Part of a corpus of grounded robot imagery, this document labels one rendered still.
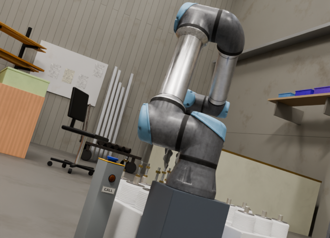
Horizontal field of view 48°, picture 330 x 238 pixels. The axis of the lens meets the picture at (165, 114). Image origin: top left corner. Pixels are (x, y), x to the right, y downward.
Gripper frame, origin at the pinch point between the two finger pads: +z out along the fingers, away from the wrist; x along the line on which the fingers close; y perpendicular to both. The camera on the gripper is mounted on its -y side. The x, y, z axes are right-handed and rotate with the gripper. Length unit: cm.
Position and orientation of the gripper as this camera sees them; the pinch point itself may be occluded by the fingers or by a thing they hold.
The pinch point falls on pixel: (170, 167)
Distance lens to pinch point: 170.5
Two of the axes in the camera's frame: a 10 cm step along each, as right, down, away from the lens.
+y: -3.1, -2.1, -9.3
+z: -2.8, 9.5, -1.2
